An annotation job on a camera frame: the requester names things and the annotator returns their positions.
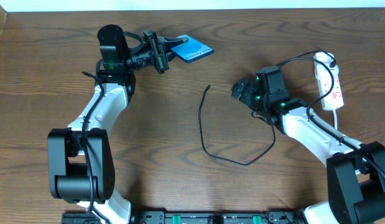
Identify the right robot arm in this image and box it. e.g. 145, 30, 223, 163
232, 66, 385, 223

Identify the black charger cable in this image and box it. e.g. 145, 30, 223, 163
198, 50, 337, 167

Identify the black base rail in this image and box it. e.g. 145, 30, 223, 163
61, 210, 375, 224

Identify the blue Galaxy smartphone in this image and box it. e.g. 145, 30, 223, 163
171, 35, 214, 63

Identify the white power strip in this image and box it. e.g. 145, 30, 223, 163
313, 52, 344, 111

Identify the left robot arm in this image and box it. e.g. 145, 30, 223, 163
47, 24, 189, 223

